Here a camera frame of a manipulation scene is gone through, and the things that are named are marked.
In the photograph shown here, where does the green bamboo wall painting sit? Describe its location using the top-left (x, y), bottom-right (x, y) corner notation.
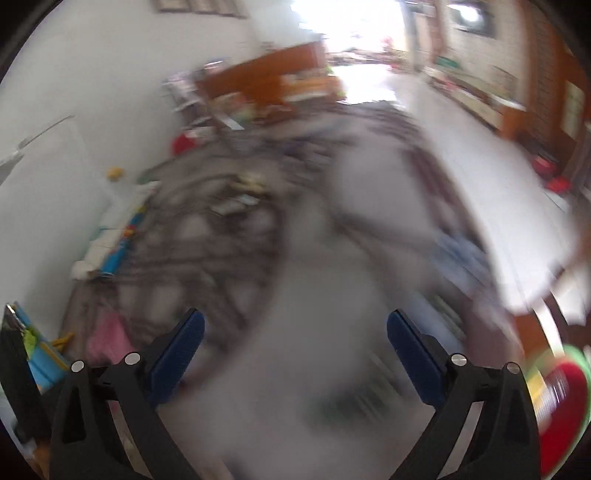
top-left (561, 83), bottom-right (587, 139)

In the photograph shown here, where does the plain wooden chair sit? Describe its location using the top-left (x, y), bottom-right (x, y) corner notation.
top-left (196, 41), bottom-right (340, 112)

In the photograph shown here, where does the pink plastic packet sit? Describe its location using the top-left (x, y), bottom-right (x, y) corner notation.
top-left (88, 314), bottom-right (134, 361)

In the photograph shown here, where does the white desk lamp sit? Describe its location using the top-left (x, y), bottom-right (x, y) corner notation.
top-left (0, 115), bottom-right (153, 232)

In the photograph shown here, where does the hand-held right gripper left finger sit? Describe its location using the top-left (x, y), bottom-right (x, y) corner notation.
top-left (48, 308), bottom-right (206, 480)

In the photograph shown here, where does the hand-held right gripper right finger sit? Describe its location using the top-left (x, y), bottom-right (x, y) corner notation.
top-left (387, 310), bottom-right (542, 480)

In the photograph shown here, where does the small red floor bucket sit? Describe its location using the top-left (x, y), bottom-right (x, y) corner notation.
top-left (531, 156), bottom-right (561, 178)

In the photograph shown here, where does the white bookshelf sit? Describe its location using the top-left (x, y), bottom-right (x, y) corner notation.
top-left (161, 69), bottom-right (218, 125)

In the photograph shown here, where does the wall television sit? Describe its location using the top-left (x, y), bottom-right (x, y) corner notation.
top-left (450, 0), bottom-right (496, 38)

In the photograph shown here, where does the red bag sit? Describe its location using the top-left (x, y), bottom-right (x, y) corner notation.
top-left (172, 130), bottom-right (204, 155)

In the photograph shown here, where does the blue green colourful packet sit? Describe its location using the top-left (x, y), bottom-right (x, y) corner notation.
top-left (16, 302), bottom-right (70, 393)

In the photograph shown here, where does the small dark box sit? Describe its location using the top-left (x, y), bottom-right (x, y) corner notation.
top-left (212, 173), bottom-right (271, 217)

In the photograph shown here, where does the red dustpan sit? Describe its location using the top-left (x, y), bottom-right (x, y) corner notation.
top-left (545, 175), bottom-right (575, 195)

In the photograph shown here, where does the red bucket green rim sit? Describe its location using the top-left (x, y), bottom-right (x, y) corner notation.
top-left (526, 344), bottom-right (591, 478)

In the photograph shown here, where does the wooden television cabinet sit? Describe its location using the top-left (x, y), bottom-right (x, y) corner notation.
top-left (425, 65), bottom-right (527, 139)

